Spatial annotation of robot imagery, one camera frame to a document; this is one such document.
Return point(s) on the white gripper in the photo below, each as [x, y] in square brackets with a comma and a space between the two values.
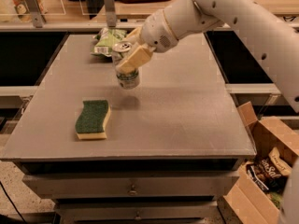
[156, 31]

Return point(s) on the green white 7up can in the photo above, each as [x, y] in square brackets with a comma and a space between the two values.
[128, 77]

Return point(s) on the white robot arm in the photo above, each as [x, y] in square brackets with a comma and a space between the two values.
[272, 42]

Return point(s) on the green yellow sponge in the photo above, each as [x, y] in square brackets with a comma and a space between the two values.
[92, 121]

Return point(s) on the green chip bag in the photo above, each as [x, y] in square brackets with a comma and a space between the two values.
[106, 39]

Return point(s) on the orange package behind glass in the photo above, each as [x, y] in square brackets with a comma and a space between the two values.
[17, 10]

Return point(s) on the upper grey drawer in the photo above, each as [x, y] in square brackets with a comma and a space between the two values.
[140, 184]

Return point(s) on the grey drawer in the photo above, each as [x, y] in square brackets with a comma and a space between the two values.
[140, 184]
[135, 211]

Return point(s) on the lower grey drawer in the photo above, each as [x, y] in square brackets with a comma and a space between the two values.
[135, 211]

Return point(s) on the dark snack bag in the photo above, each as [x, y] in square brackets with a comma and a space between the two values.
[265, 175]

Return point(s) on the yellow snack bag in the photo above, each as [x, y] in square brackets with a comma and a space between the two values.
[283, 167]

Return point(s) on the cardboard box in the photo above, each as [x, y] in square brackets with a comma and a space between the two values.
[248, 201]

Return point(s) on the green snack bag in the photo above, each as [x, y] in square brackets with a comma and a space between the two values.
[275, 198]

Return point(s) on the middle metal bracket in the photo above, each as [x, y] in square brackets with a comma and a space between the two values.
[110, 13]

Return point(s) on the metal bracket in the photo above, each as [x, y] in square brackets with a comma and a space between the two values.
[34, 9]
[110, 13]

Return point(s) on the left metal bracket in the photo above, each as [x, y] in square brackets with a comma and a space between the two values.
[34, 9]

